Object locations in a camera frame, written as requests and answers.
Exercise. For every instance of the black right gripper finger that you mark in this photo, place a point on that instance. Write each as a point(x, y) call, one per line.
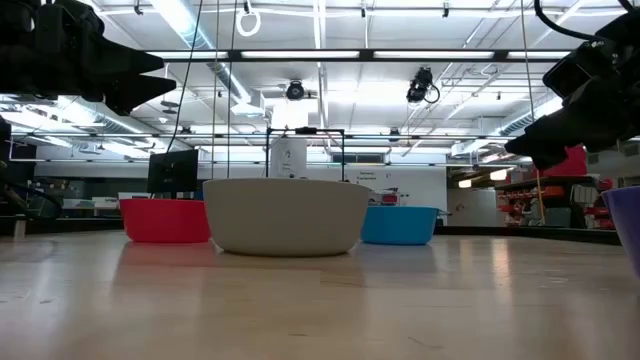
point(550, 135)
point(550, 160)

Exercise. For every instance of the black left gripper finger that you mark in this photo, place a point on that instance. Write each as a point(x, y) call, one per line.
point(140, 92)
point(137, 62)

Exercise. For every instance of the dark blue plastic bowl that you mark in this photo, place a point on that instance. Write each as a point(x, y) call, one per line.
point(627, 220)

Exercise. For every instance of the red plastic bowl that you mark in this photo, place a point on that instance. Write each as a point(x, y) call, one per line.
point(160, 220)

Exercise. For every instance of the light blue plastic bowl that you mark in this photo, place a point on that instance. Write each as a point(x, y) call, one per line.
point(400, 225)

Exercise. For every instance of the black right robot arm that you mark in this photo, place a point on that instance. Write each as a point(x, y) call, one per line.
point(622, 22)

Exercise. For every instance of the storage shelf with red bins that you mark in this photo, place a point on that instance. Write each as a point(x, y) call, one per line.
point(555, 202)

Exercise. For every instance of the large red bin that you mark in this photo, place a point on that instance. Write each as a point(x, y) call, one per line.
point(570, 165)

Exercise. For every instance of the black computer monitor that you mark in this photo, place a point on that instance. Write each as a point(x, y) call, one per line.
point(172, 172)

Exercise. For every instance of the white pillar with sign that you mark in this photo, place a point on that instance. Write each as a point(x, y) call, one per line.
point(288, 157)

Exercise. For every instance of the large grey bowl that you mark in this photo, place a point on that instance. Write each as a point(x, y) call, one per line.
point(285, 220)

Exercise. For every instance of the black overhead beam with lights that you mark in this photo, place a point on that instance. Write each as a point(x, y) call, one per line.
point(367, 55)

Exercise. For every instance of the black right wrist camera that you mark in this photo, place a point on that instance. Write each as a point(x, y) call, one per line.
point(575, 70)

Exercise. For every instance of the black round ceiling camera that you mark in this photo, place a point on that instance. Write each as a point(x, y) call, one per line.
point(295, 91)

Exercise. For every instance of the black metal gantry frame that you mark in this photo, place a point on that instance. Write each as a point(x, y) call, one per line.
point(305, 131)

